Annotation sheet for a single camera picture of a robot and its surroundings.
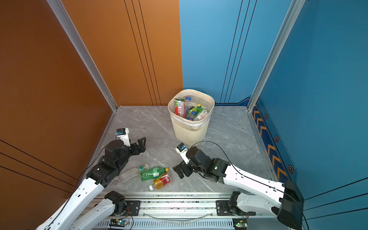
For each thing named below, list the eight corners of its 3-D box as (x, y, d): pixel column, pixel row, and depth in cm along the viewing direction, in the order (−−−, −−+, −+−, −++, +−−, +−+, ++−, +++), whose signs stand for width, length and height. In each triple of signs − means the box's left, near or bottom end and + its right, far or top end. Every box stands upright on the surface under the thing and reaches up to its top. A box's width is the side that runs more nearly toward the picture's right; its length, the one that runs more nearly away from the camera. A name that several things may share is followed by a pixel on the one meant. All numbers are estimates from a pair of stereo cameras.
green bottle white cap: (142, 182, 83) (140, 179, 79) (143, 171, 87) (141, 168, 83) (169, 179, 84) (168, 176, 80) (168, 168, 88) (167, 165, 84)
